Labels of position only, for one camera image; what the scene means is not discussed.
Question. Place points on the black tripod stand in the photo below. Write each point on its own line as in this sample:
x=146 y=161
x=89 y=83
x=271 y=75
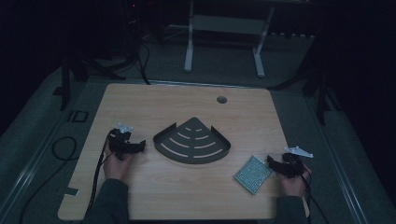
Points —
x=320 y=93
x=67 y=81

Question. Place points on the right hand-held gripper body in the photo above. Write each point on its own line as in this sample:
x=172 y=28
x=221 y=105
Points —
x=292 y=165

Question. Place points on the person's right hand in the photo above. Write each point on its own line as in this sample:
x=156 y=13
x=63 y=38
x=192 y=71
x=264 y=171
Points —
x=294 y=186

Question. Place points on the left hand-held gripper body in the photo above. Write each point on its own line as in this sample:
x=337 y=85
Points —
x=120 y=141

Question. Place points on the person's left hand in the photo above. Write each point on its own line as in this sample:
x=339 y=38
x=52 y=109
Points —
x=115 y=168

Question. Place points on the silver mesh scouring pad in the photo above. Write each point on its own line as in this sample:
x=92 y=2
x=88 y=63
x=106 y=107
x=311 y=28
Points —
x=253 y=174

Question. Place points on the dark metal corner shelf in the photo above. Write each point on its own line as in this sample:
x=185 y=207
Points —
x=191 y=146

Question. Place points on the white metal desk frame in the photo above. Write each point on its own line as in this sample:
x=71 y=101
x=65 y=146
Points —
x=224 y=25

